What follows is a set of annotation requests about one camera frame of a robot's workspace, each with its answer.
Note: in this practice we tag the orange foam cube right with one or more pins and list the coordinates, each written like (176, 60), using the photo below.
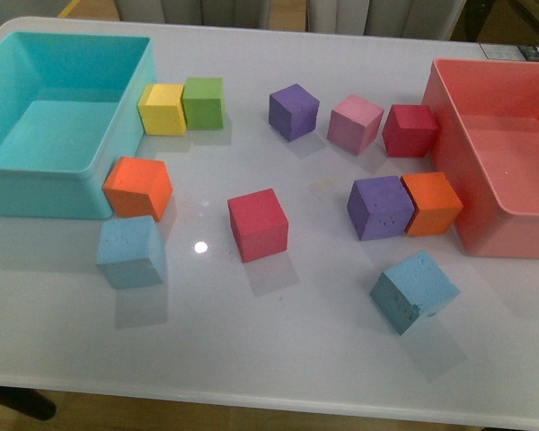
(436, 205)

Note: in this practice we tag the orange foam cube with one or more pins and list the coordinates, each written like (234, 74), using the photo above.
(436, 205)
(138, 187)

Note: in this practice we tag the green foam cube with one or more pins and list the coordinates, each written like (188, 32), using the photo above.
(204, 103)

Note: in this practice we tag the purple foam cube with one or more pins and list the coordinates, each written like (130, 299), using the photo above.
(293, 111)
(379, 207)

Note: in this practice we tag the salmon plastic bin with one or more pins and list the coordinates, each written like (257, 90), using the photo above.
(488, 147)

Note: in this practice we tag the purple foam cube near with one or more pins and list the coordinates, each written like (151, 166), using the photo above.
(379, 207)

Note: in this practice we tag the grey chair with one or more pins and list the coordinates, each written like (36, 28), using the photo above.
(231, 13)
(409, 19)

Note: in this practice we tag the teal plastic bin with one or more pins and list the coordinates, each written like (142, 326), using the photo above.
(68, 112)

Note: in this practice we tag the black table leg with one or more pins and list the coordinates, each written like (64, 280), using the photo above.
(29, 402)

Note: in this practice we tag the yellow foam cube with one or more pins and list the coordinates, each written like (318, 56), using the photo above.
(161, 110)

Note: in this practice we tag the orange foam cube left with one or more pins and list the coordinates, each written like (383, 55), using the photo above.
(138, 187)

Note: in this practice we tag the grey chair left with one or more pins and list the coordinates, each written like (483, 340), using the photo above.
(231, 13)

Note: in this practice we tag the purple foam cube far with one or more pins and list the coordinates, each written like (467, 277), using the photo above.
(293, 111)

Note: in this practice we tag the red foam cube centre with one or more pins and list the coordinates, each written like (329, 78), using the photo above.
(259, 224)

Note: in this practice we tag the table label sticker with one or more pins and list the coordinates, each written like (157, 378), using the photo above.
(528, 53)

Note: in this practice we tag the light blue foam cube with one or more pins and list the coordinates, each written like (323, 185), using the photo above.
(131, 253)
(412, 291)

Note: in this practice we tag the pink foam cube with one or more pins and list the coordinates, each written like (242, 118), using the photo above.
(354, 124)

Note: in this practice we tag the dark red foam cube far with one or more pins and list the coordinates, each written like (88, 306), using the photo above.
(409, 130)

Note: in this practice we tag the grey chair right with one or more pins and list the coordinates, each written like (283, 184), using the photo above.
(409, 19)

